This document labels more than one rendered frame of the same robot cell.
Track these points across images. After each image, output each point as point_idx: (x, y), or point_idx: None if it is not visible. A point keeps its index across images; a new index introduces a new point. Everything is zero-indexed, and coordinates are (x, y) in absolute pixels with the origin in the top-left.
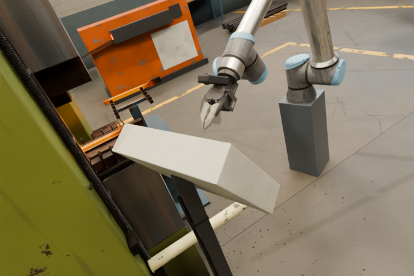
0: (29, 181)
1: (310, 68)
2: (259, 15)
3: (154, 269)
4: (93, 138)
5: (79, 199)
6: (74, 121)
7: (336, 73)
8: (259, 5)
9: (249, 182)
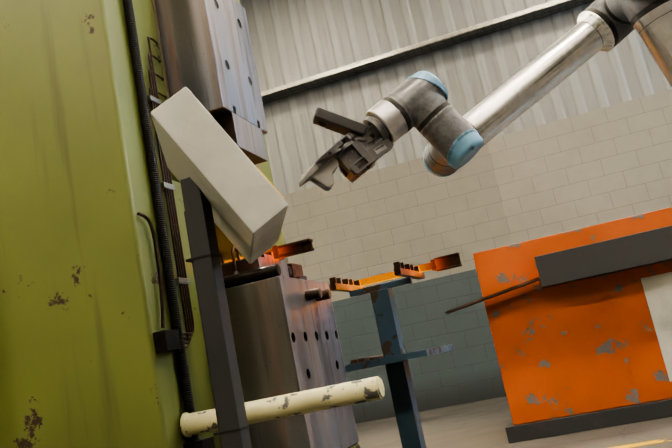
0: (93, 180)
1: None
2: (530, 74)
3: (185, 426)
4: None
5: (123, 222)
6: None
7: None
8: (537, 60)
9: (208, 147)
